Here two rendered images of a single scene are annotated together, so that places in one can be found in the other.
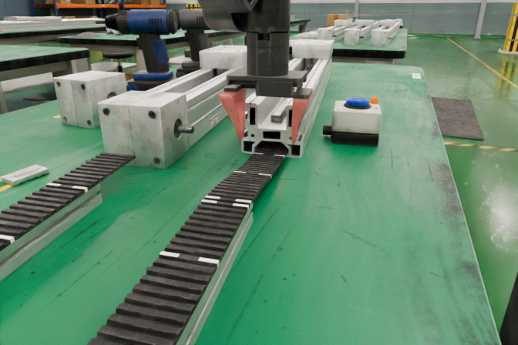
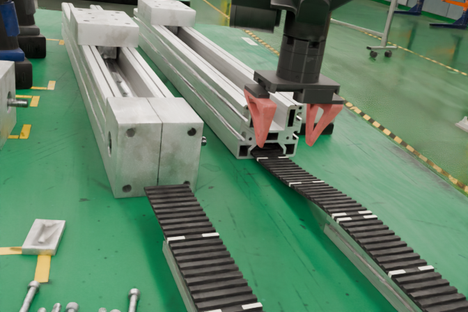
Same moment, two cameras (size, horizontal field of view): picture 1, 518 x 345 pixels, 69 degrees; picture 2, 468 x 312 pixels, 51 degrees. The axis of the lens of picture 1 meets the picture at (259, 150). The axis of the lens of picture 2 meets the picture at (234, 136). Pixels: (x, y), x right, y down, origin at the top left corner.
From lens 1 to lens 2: 45 cm
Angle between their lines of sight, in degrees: 35
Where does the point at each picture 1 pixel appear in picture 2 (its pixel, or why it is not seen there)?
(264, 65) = (310, 72)
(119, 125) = (145, 147)
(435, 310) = not seen: outside the picture
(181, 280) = (432, 288)
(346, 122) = not seen: hidden behind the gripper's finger
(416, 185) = (403, 169)
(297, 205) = not seen: hidden behind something
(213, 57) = (99, 31)
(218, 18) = (254, 19)
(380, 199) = (398, 186)
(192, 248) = (402, 262)
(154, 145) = (187, 166)
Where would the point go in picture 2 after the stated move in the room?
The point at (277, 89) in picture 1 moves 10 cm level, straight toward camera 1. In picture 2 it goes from (321, 96) to (378, 124)
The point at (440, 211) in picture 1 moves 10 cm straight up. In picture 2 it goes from (441, 189) to (462, 125)
